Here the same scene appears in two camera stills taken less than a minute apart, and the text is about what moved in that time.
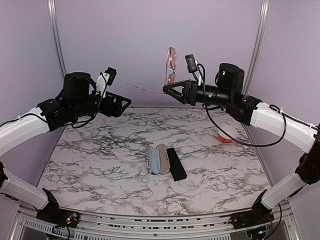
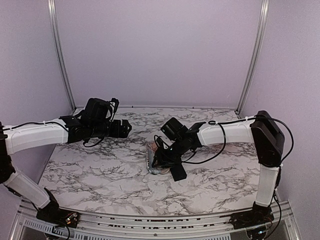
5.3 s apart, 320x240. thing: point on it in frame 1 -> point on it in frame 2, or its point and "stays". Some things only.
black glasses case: [176, 168] stays
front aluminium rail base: [97, 226] stays
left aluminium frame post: [52, 9] stays
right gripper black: [191, 89] -> [162, 160]
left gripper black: [116, 111] -> [124, 133]
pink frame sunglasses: [170, 75] -> [152, 153]
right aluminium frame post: [261, 30] stays
